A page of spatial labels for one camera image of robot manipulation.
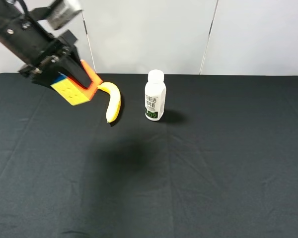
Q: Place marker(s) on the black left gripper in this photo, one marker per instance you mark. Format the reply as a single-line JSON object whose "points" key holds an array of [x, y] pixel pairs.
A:
{"points": [[45, 56]]}

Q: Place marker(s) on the colourful puzzle cube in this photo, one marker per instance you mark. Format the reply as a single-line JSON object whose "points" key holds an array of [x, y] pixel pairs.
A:
{"points": [[72, 92]]}

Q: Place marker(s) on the yellow banana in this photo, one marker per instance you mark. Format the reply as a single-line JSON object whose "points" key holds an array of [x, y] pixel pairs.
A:
{"points": [[114, 105]]}

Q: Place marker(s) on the white milk bottle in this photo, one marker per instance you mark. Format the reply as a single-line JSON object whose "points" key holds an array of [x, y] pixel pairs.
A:
{"points": [[155, 95]]}

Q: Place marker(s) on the black tablecloth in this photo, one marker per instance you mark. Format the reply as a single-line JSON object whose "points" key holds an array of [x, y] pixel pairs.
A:
{"points": [[221, 163]]}

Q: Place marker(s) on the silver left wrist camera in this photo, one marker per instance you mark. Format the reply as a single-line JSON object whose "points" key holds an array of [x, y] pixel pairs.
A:
{"points": [[58, 13]]}

